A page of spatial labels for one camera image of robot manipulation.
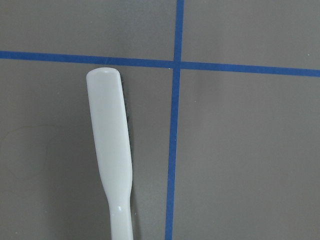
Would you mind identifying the beige hand brush black bristles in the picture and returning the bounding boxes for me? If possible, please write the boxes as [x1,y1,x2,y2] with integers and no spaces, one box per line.
[86,67,134,240]

